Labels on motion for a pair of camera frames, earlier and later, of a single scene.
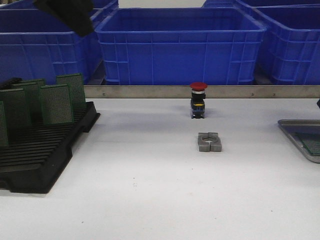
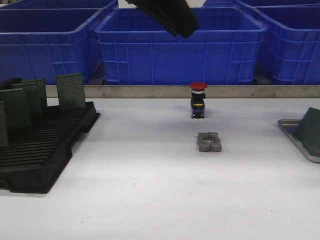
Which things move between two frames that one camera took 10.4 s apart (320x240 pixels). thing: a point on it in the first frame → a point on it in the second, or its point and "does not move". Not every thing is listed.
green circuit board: [311, 141] does not move
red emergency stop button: [197, 99] does not move
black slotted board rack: [34, 167] does not move
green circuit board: [56, 104] → [308, 130]
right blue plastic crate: [291, 45] does not move
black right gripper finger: [77, 14] → [179, 15]
